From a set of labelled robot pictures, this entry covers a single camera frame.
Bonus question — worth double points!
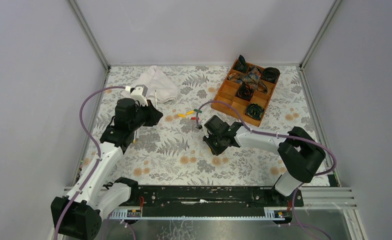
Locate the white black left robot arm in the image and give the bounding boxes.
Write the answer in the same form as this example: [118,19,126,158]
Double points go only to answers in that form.
[51,98,163,240]

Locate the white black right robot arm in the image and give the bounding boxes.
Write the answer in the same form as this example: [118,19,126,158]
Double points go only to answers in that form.
[199,115,326,197]

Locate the white crumpled cloth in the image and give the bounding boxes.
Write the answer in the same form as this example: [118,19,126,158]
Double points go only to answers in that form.
[121,65,179,103]

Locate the dark rolled fabric front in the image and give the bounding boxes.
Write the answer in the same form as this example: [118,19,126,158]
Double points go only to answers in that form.
[245,103,265,121]

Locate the dark rolled fabric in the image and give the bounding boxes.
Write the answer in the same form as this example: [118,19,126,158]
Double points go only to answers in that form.
[235,83,254,101]
[261,67,280,84]
[245,103,265,121]

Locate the dark rolled fabric centre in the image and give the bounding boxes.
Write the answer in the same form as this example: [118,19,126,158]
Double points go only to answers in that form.
[235,83,254,101]

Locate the wooden compartment tray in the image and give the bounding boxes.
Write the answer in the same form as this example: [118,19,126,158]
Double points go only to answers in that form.
[211,55,281,127]

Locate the patterned fabric strip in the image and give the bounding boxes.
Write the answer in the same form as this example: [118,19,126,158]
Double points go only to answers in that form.
[227,66,268,94]

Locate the dark folded fabric back left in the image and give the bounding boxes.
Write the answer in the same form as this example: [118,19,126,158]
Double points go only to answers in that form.
[233,55,248,73]

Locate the dark rolled fabric back right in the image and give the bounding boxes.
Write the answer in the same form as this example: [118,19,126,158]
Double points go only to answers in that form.
[261,67,280,84]

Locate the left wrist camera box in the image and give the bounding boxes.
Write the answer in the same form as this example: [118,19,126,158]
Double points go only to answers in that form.
[130,85,148,107]

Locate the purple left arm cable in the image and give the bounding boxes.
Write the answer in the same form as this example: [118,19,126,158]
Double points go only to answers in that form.
[52,86,132,240]

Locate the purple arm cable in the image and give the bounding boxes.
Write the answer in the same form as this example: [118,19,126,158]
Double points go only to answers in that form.
[195,100,338,240]
[52,86,132,240]

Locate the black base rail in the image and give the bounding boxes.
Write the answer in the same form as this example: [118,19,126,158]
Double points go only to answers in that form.
[109,184,304,220]

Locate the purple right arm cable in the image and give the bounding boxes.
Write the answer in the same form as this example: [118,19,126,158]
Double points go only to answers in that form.
[195,100,338,240]

